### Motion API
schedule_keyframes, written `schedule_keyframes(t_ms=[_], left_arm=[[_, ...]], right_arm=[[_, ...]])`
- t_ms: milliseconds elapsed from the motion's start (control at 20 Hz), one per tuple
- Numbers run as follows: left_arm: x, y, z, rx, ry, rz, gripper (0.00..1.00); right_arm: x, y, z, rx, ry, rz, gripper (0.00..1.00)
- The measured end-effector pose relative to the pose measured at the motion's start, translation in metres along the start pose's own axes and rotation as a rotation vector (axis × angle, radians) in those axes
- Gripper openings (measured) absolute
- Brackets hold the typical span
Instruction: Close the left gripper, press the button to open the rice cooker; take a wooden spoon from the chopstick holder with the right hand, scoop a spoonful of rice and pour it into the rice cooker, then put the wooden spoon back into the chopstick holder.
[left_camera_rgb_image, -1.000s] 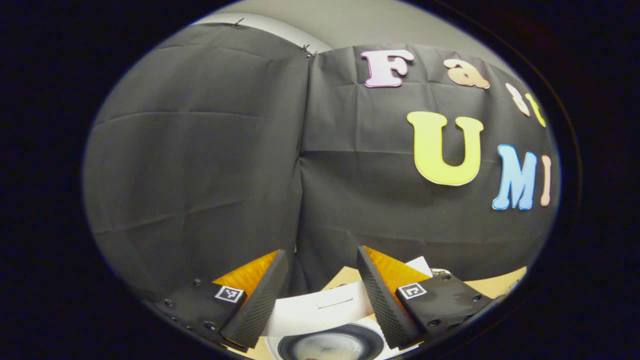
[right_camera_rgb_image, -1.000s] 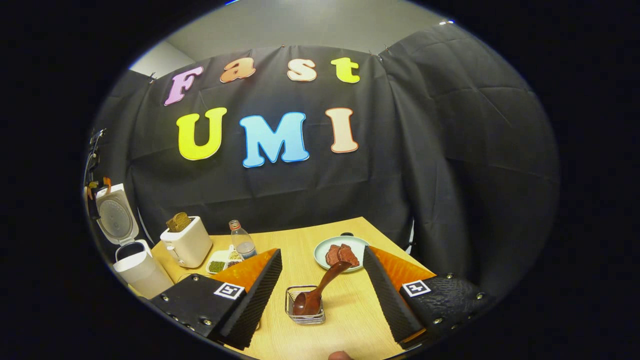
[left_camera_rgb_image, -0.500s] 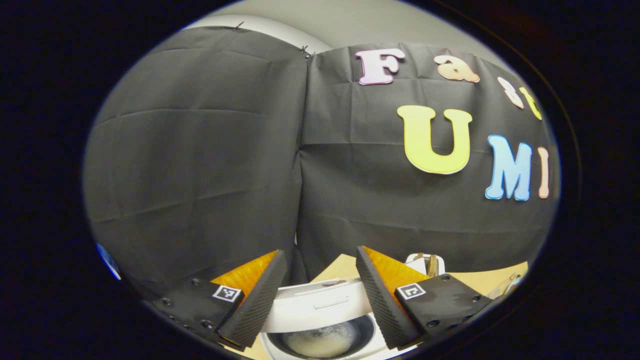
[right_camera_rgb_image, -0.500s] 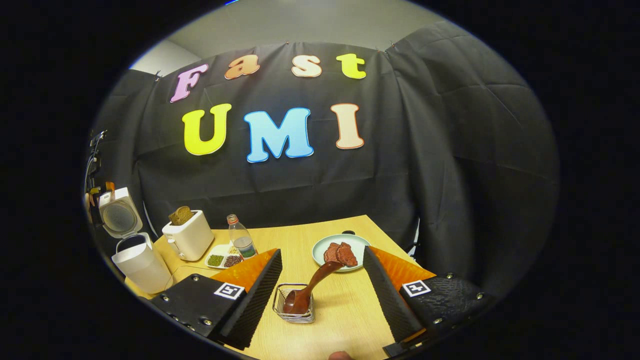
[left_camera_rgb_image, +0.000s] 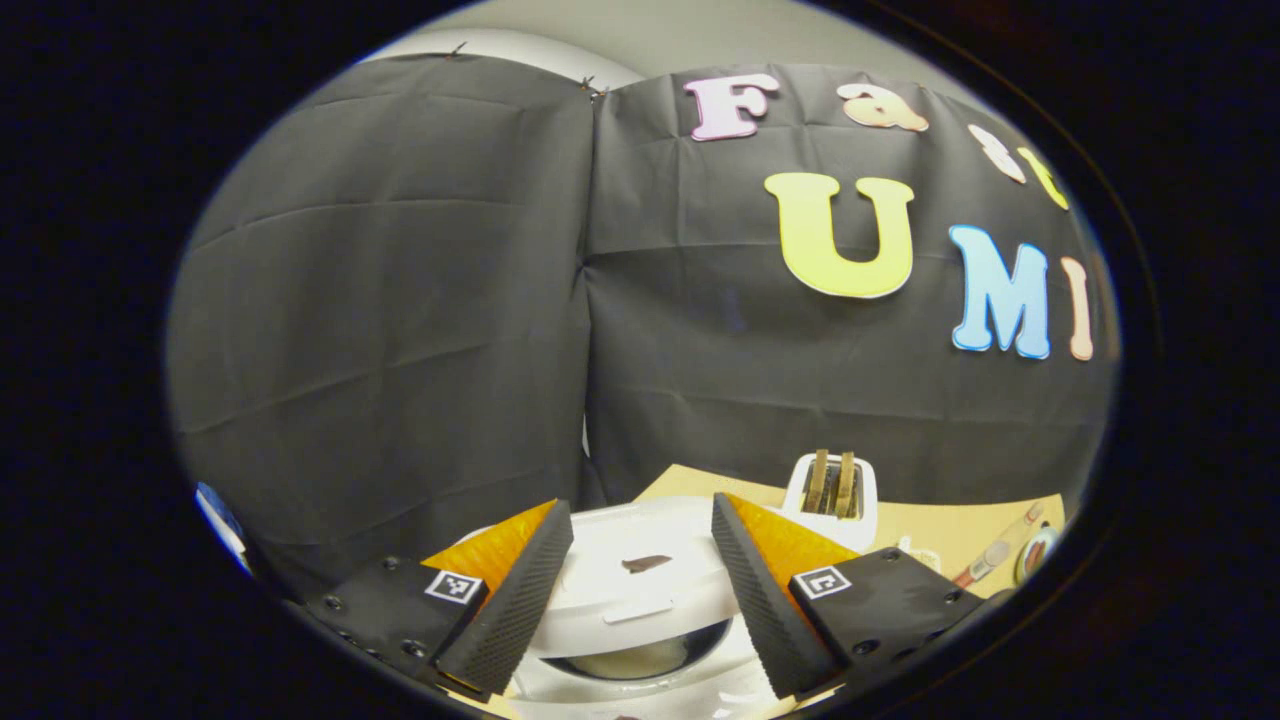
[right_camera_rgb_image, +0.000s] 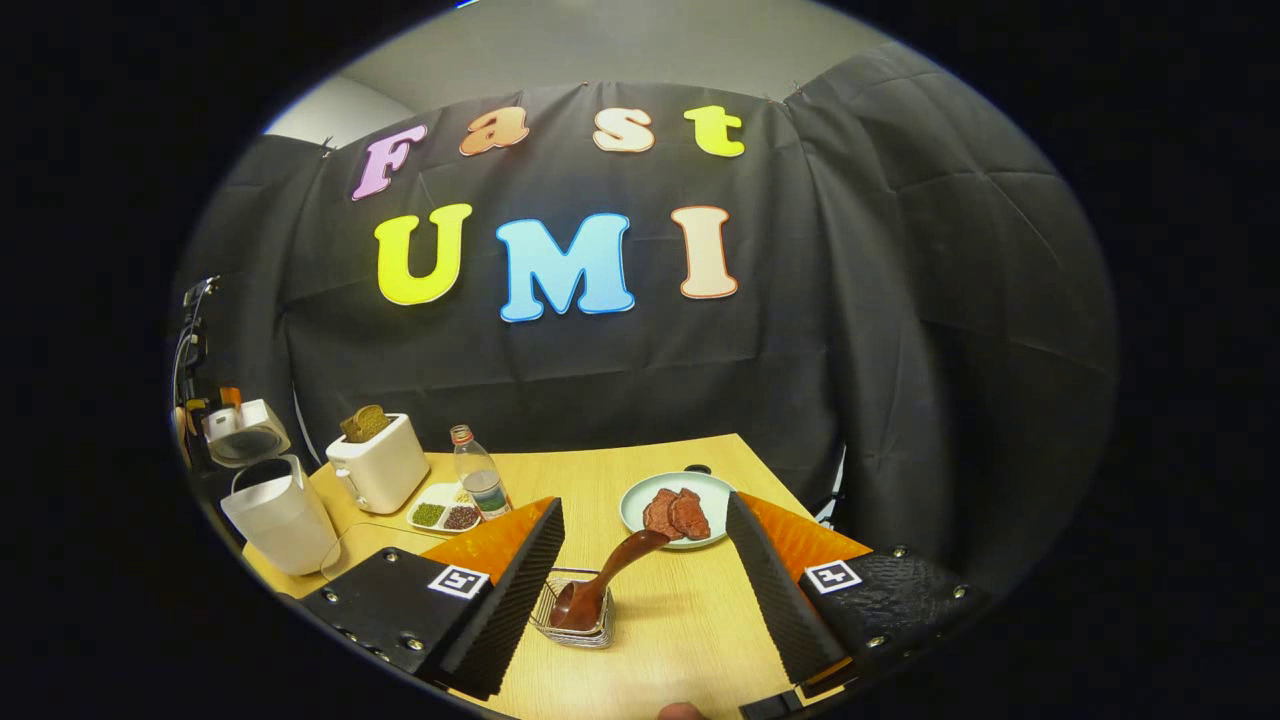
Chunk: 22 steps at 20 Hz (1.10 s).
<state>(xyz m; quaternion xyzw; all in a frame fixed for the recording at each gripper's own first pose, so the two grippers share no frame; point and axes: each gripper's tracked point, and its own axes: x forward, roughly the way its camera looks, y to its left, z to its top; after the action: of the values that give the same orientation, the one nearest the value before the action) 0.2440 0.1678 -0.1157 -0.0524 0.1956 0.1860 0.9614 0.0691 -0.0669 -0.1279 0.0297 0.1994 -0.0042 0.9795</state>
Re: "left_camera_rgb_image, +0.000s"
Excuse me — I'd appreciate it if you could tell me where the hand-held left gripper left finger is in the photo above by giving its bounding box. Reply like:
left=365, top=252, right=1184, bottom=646
left=300, top=498, right=576, bottom=701

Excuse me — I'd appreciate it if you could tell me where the white toaster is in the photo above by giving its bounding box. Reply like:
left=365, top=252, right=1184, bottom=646
left=782, top=452, right=879, bottom=554

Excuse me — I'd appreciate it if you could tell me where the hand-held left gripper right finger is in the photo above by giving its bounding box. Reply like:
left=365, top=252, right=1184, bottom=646
left=711, top=492, right=1011, bottom=701

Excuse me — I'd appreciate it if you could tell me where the pale green plate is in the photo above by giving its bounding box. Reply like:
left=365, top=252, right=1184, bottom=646
left=1013, top=525, right=1061, bottom=588

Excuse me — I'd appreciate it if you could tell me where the clear plastic water bottle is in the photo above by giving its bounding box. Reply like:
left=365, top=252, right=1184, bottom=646
left=953, top=503, right=1047, bottom=589

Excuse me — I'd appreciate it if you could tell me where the white rice cooker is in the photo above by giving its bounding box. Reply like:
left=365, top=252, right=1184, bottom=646
left=455, top=497, right=801, bottom=720

